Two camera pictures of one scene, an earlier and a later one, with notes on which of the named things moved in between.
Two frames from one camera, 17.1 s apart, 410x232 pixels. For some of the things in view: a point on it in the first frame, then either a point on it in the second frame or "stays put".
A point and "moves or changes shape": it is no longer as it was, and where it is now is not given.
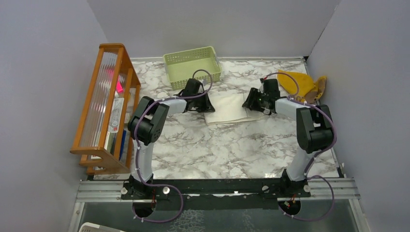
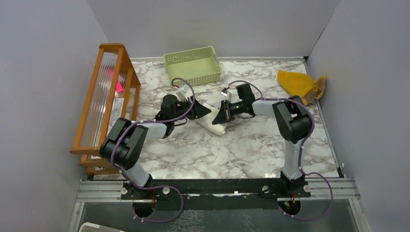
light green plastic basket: [180, 66] stays put
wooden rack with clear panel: [102, 138] stays put
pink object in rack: [119, 89] stays put
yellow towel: [307, 91] stays put
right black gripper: [250, 102] → [222, 117]
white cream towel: [228, 108] moves or changes shape
